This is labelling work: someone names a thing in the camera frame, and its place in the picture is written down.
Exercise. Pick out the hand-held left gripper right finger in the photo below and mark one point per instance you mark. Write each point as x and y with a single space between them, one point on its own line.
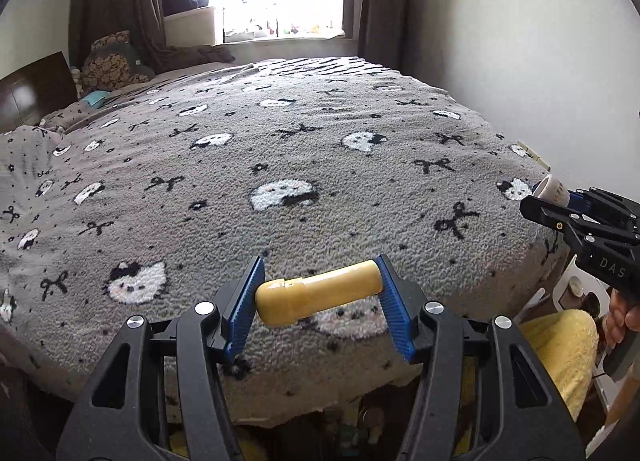
398 312

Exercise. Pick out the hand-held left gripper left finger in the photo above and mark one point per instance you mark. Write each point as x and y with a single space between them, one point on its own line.
245 307

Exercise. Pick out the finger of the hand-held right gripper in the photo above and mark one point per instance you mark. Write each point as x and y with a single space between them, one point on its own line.
550 216
600 206

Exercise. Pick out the small white jar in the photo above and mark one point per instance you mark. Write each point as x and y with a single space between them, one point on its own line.
552 189

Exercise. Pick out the small yellow tube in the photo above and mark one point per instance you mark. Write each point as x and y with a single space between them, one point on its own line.
320 293

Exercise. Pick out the person's right hand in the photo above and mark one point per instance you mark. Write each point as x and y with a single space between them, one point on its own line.
616 323

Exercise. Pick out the grey printed fleece blanket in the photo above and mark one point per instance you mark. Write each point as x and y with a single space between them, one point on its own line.
250 166

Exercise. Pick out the small teal cloth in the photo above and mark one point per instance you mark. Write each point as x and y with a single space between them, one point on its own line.
96 99

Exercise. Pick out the grey flower print pillow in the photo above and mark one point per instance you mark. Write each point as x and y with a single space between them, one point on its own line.
20 156

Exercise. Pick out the brown floral cushion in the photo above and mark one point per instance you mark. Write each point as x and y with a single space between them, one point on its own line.
115 63

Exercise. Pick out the white storage box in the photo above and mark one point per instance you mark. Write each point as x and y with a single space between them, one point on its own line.
192 26

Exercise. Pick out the dark wooden headboard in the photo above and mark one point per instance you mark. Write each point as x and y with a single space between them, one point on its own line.
35 91

